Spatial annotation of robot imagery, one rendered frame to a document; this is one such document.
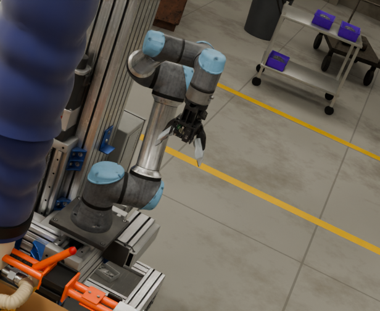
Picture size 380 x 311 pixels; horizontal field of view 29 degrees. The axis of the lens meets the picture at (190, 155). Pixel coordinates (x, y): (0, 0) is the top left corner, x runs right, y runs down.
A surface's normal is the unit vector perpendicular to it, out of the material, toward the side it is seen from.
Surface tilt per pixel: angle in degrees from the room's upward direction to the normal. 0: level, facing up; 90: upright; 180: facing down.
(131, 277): 0
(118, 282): 0
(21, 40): 73
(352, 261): 0
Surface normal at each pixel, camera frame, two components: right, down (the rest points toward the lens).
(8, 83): -0.12, 0.15
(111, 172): 0.20, -0.87
